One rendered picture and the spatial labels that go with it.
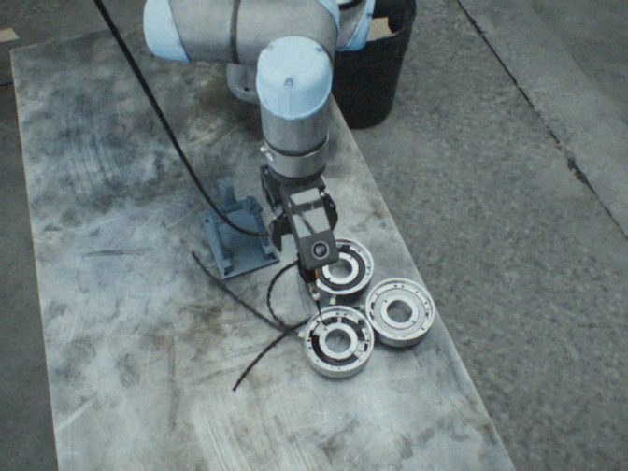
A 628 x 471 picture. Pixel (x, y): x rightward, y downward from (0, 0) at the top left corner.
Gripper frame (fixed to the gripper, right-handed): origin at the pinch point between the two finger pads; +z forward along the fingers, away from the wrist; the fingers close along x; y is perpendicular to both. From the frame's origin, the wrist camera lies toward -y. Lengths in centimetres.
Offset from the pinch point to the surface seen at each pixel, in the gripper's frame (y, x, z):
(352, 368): -15.2, -1.6, 9.2
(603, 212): 33, -114, 93
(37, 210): 33, 38, 13
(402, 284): -4.8, -14.6, 10.3
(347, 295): -3.6, -5.6, 9.9
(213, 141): 37.5, 4.4, 13.3
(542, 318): 8, -76, 93
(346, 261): 2.8, -8.2, 11.0
